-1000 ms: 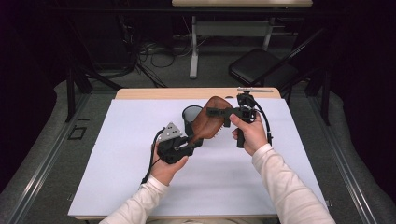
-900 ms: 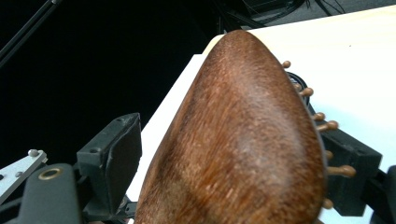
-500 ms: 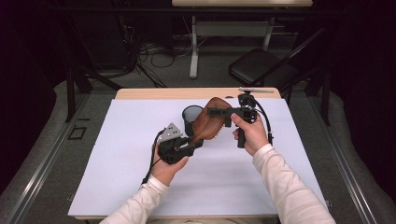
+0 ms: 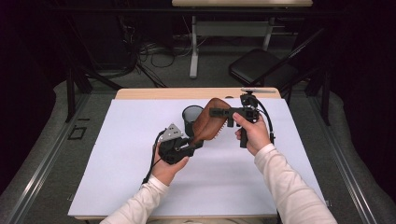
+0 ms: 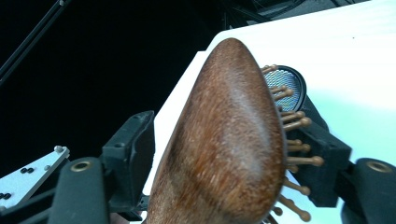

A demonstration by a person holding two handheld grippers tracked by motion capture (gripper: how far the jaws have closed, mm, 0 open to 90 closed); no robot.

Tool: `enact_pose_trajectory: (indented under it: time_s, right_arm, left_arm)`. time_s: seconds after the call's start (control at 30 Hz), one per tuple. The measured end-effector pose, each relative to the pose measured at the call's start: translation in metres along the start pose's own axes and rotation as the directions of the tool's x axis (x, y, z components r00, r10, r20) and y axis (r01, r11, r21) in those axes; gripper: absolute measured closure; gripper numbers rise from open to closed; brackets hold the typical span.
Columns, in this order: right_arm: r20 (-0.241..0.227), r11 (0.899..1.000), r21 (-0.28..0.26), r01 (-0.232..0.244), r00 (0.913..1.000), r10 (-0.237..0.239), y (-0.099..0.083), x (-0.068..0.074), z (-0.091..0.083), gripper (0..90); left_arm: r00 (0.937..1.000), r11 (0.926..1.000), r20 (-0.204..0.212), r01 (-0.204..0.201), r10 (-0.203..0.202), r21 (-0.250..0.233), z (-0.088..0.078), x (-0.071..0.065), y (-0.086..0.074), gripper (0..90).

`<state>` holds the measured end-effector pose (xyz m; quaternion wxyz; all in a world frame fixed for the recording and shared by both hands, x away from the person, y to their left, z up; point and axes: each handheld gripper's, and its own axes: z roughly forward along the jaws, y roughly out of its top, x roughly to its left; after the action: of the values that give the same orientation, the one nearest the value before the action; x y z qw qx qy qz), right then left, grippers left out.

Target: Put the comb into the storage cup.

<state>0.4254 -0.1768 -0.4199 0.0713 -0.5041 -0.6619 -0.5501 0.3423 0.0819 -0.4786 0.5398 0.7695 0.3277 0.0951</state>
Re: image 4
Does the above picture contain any right hand-held gripper cable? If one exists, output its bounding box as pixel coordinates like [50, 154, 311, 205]
[255, 97, 276, 146]

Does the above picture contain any black folding chair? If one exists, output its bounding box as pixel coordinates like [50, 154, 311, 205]
[228, 27, 328, 91]

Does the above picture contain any left hand-held gripper cable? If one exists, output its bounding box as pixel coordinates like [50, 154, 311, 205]
[141, 129, 166, 185]

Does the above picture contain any black mesh cup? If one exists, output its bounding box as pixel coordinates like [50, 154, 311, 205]
[181, 105, 205, 138]

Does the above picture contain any light wooden table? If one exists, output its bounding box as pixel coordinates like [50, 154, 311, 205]
[74, 87, 330, 221]

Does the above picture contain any bundle of floor cables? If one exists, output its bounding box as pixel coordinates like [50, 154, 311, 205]
[118, 15, 194, 88]

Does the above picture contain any person's left hand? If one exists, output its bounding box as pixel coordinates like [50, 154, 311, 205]
[151, 143, 191, 187]

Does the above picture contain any person's right hand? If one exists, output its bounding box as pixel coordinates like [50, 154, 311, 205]
[232, 111, 272, 157]

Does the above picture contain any white board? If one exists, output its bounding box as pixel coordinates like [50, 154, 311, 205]
[67, 98, 331, 218]

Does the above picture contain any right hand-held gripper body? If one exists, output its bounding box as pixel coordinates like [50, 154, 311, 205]
[226, 88, 277, 149]

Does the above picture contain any hand-held gripper cable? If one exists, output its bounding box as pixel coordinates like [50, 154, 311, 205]
[141, 129, 166, 185]
[255, 97, 276, 146]

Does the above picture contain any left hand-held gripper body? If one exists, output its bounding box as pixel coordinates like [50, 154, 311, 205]
[158, 123, 197, 165]

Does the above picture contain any black metal stand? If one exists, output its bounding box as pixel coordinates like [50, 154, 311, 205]
[64, 18, 124, 124]
[306, 66, 332, 127]

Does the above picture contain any white-legged desk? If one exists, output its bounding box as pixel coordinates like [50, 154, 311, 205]
[171, 0, 314, 79]

